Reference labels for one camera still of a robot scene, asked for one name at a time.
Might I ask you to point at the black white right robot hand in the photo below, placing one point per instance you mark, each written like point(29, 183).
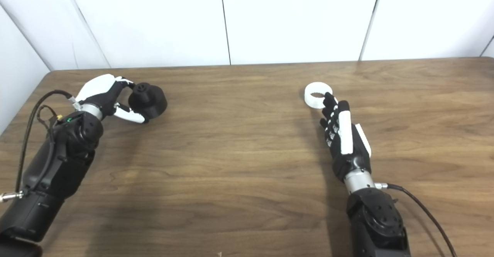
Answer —
point(345, 133)

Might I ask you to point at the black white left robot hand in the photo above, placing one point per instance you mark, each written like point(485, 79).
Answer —
point(98, 85)

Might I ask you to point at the round black plastic part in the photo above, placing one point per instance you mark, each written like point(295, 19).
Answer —
point(152, 100)

